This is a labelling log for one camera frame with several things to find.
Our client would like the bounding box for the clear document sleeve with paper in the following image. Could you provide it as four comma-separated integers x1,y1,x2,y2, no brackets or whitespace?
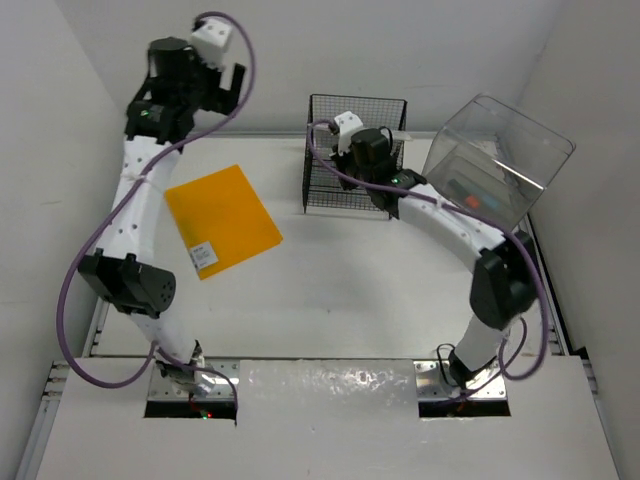
391,130,413,142

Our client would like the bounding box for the black orange highlighter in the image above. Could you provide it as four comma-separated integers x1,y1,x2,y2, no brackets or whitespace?
447,179,480,210

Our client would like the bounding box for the clear plastic drawer organizer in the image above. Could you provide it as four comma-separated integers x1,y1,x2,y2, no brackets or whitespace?
422,94,576,230

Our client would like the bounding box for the orange plastic folder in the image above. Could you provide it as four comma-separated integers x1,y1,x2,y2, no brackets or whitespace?
165,165,283,280

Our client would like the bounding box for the blue pastel highlighter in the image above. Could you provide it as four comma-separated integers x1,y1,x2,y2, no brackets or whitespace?
482,196,502,211

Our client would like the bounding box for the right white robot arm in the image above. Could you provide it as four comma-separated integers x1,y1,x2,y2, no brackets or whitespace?
329,122,543,389

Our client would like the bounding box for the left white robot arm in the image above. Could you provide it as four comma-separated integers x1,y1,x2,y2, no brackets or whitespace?
78,37,246,363

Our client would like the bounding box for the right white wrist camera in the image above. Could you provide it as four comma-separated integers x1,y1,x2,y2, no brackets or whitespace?
332,111,364,155

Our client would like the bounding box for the black wire mesh basket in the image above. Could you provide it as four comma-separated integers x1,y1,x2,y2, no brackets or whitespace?
302,93,408,219

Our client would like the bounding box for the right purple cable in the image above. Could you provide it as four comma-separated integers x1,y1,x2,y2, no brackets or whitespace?
306,119,547,381

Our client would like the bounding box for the purple cable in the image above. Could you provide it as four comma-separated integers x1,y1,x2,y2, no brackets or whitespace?
306,119,547,381
55,11,257,411

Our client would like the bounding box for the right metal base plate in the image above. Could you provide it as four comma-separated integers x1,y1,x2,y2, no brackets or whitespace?
413,358,507,402

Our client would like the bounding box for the metal base plate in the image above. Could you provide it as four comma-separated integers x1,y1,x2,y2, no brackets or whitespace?
413,358,507,402
147,360,239,403

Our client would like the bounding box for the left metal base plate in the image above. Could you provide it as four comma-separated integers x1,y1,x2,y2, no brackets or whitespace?
147,360,239,403

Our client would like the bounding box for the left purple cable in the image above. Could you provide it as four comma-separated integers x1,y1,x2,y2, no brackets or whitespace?
55,11,257,411

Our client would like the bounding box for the aluminium table frame rail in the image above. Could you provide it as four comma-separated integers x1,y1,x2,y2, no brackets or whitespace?
14,132,157,480

